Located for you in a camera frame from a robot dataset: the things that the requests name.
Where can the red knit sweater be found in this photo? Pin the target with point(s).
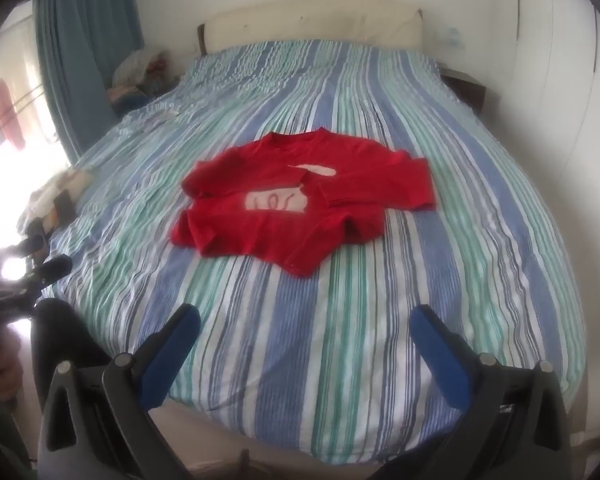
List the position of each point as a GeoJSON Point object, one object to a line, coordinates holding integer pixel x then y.
{"type": "Point", "coordinates": [293, 199]}

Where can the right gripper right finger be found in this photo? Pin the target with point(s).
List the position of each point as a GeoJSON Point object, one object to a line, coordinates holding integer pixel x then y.
{"type": "Point", "coordinates": [513, 422]}

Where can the white wall outlet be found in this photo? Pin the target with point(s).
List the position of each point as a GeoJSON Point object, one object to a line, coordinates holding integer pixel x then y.
{"type": "Point", "coordinates": [450, 38]}

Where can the patterned cushion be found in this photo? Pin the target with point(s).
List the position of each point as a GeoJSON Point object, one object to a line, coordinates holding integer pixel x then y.
{"type": "Point", "coordinates": [41, 203]}

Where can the white wardrobe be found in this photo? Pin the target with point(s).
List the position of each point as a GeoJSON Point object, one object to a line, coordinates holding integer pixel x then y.
{"type": "Point", "coordinates": [546, 73]}

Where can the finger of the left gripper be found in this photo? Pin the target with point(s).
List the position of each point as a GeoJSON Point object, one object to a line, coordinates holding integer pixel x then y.
{"type": "Point", "coordinates": [31, 245]}
{"type": "Point", "coordinates": [52, 271]}

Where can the dark wooden nightstand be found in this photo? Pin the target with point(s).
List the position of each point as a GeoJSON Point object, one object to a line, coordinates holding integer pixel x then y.
{"type": "Point", "coordinates": [467, 89]}

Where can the red hanging laundry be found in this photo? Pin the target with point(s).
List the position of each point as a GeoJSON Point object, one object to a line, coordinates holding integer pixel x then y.
{"type": "Point", "coordinates": [9, 122]}

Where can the person's left hand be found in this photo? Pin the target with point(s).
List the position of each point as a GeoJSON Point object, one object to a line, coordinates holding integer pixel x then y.
{"type": "Point", "coordinates": [11, 370]}

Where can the pile of clothes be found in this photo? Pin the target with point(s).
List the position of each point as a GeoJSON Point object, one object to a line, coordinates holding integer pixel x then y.
{"type": "Point", "coordinates": [145, 75]}

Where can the striped blue green bedspread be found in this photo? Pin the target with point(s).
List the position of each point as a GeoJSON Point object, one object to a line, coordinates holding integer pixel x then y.
{"type": "Point", "coordinates": [324, 365]}

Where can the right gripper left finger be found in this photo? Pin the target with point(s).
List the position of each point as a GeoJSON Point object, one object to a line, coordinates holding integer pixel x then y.
{"type": "Point", "coordinates": [96, 422]}

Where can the teal curtain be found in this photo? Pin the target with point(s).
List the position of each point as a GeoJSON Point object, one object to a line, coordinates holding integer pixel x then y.
{"type": "Point", "coordinates": [80, 45]}

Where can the black phone on cushion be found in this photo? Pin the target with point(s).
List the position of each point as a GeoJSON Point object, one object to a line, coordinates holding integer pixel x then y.
{"type": "Point", "coordinates": [65, 209]}

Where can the cream padded headboard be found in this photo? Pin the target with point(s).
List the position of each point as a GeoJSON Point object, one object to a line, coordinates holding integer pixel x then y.
{"type": "Point", "coordinates": [389, 24]}

